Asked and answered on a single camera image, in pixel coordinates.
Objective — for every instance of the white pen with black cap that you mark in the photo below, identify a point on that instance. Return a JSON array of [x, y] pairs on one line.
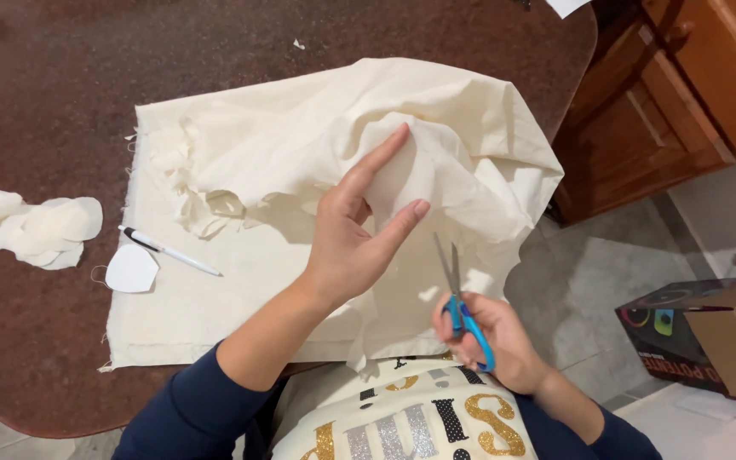
[[167, 249]]

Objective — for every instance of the white paper sheet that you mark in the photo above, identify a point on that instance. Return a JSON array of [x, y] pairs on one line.
[[566, 6]]

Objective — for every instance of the person's printed cream shirt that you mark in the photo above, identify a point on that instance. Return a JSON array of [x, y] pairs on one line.
[[406, 415]]

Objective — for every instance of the person's right fingers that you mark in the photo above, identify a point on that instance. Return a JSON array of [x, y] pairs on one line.
[[460, 332]]

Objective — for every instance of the white paper petal template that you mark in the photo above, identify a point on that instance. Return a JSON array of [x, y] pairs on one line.
[[130, 268]]

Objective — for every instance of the pile of cut fabric pieces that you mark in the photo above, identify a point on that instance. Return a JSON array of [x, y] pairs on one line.
[[29, 227]]

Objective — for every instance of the cream fabric sheet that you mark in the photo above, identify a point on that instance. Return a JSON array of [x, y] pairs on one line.
[[266, 191]]

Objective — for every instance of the black printed cardboard box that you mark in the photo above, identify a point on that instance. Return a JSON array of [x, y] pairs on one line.
[[700, 332]]

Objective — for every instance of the wooden cabinet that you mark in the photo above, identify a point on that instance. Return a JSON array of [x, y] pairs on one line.
[[662, 96]]

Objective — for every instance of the person's left hand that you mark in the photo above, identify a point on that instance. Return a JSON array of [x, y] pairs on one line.
[[342, 249]]

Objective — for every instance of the person's right hand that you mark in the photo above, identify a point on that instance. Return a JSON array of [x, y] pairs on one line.
[[502, 345]]

